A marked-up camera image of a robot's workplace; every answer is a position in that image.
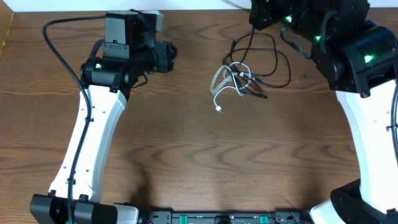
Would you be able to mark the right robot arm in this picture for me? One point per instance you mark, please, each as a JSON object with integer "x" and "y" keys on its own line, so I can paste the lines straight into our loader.
{"x": 359, "y": 60}

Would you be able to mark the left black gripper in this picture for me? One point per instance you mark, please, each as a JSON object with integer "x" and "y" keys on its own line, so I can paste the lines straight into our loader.
{"x": 167, "y": 55}

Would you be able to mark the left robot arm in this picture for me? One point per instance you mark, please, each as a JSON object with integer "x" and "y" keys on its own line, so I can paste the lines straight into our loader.
{"x": 128, "y": 51}

